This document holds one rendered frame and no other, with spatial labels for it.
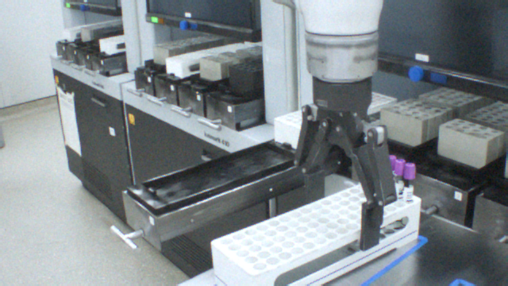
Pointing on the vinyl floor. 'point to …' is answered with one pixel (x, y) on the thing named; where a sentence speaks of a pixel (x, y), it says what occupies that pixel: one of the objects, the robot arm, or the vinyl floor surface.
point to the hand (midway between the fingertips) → (341, 218)
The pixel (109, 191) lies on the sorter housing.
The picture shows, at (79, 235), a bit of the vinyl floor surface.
